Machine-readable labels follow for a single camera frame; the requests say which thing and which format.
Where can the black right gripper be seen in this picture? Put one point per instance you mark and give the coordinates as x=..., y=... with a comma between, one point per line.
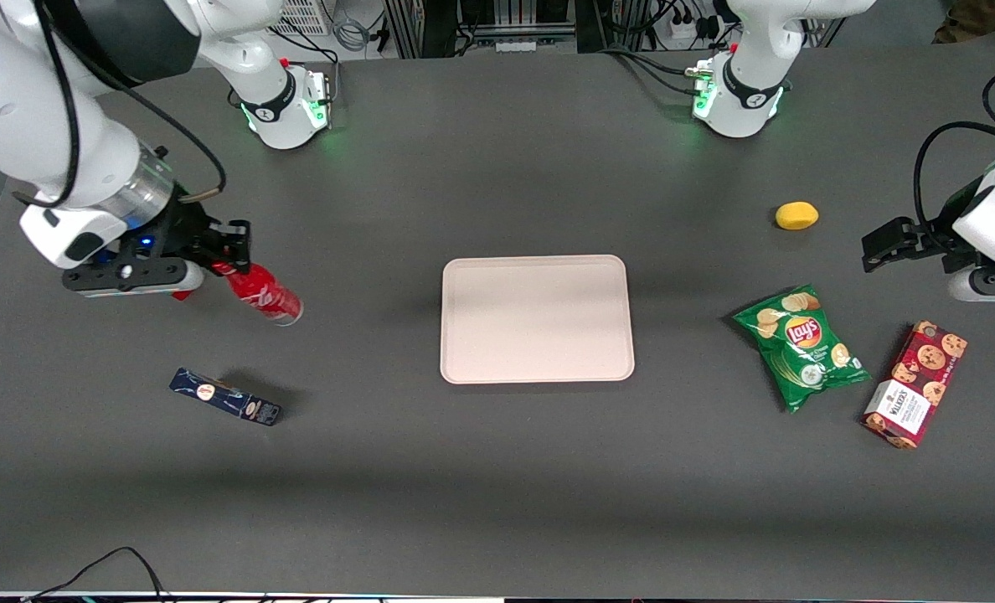
x=181, y=228

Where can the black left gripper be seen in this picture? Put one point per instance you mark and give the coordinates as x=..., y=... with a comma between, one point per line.
x=935, y=238

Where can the red coke bottle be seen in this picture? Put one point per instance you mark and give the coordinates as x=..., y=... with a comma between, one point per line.
x=267, y=295

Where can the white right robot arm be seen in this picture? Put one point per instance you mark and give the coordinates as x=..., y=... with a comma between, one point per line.
x=37, y=126

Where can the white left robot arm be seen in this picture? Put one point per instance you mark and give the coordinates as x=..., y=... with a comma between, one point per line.
x=744, y=88

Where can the beige plastic tray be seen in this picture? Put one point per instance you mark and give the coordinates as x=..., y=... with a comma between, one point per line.
x=537, y=319

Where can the rubik's cube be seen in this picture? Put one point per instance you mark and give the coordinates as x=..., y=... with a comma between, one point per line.
x=182, y=294

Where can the yellow lemon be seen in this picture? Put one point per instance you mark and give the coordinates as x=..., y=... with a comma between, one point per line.
x=796, y=216

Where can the green lay's chips bag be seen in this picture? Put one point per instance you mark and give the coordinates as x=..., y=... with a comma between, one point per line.
x=801, y=347

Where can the red cookie box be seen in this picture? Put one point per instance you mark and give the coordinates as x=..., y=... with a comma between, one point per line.
x=916, y=385

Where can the dark blue long box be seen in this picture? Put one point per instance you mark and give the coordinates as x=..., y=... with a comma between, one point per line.
x=225, y=397

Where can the white perforated box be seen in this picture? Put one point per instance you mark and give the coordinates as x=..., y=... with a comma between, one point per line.
x=305, y=15

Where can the white power strip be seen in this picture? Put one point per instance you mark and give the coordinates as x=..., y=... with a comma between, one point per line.
x=516, y=46

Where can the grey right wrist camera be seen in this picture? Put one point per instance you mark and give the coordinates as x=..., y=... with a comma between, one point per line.
x=141, y=276

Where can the black aluminium frame rack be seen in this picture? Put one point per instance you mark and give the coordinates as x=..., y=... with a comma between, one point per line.
x=485, y=21

